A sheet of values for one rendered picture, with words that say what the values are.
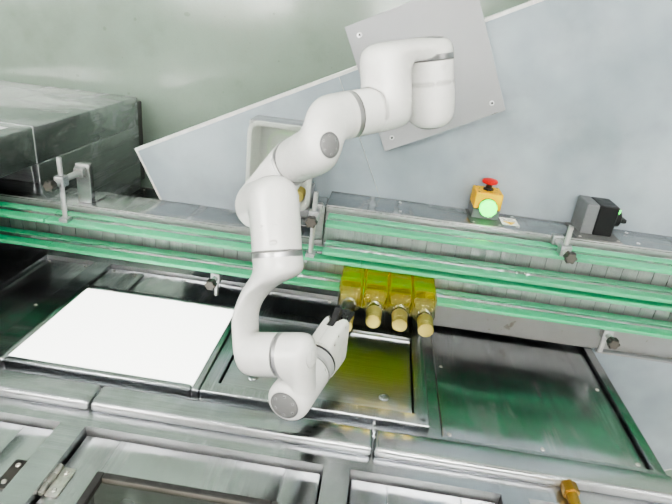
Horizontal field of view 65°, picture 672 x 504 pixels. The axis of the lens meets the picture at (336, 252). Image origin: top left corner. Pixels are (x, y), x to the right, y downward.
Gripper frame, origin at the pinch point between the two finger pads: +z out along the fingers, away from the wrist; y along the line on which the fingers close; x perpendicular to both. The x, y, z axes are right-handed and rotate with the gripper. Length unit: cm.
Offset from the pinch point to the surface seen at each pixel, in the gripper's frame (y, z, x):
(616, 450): -17, 8, -59
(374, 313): 1.6, 4.8, -5.1
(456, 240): 13.0, 28.3, -17.1
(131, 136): 9, 75, 118
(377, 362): -12.9, 8.1, -6.6
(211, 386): -11.6, -17.8, 21.4
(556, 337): -14, 44, -47
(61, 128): 21, 31, 106
